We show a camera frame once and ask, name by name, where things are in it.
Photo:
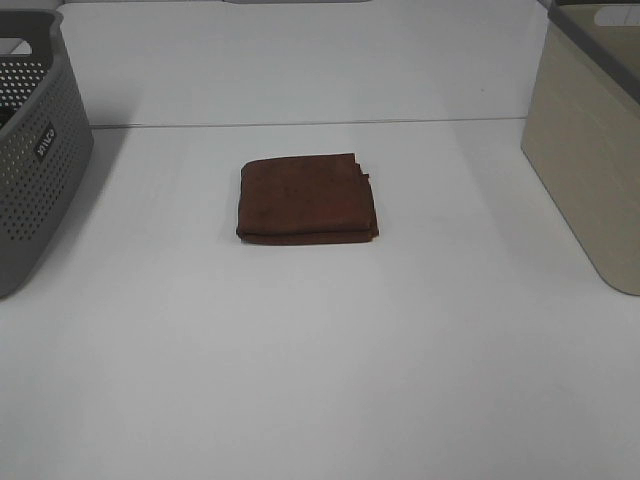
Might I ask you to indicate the grey perforated plastic basket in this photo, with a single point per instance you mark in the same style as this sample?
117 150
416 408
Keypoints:
46 141

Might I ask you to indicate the beige plastic basket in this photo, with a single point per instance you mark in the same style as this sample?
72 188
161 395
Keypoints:
581 134

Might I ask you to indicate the folded brown towel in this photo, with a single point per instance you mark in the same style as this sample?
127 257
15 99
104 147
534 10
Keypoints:
306 200

